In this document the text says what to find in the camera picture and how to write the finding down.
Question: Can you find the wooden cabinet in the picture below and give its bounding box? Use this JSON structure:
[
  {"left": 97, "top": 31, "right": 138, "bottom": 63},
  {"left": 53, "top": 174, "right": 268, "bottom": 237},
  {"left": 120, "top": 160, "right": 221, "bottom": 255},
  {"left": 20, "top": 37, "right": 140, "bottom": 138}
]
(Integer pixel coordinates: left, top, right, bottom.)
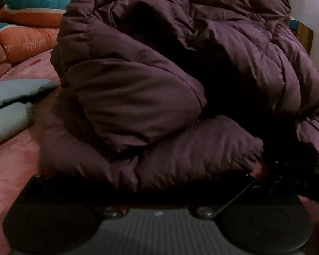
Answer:
[{"left": 295, "top": 21, "right": 314, "bottom": 57}]

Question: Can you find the purple quilted duvet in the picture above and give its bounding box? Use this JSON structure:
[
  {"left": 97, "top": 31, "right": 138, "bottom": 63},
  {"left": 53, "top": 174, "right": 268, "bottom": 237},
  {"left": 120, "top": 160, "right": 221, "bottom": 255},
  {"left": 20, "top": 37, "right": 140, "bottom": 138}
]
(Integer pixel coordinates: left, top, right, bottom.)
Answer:
[{"left": 40, "top": 0, "right": 319, "bottom": 194}]

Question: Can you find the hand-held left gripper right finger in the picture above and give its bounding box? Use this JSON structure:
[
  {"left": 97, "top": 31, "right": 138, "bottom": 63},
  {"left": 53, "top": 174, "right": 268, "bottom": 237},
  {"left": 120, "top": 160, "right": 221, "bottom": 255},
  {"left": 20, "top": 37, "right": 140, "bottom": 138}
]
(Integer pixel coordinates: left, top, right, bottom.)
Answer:
[{"left": 195, "top": 176, "right": 258, "bottom": 220}]

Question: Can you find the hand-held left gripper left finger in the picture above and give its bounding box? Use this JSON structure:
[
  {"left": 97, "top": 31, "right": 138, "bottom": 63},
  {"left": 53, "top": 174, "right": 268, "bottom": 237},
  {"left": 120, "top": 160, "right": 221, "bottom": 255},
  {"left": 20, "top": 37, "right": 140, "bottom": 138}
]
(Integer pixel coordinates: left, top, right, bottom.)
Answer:
[{"left": 16, "top": 174, "right": 123, "bottom": 220}]

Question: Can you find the light blue blanket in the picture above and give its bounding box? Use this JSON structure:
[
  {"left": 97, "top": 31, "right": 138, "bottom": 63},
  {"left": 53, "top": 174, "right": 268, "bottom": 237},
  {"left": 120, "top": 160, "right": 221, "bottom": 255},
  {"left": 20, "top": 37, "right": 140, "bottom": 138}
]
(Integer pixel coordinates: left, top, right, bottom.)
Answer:
[{"left": 0, "top": 79, "right": 59, "bottom": 150}]

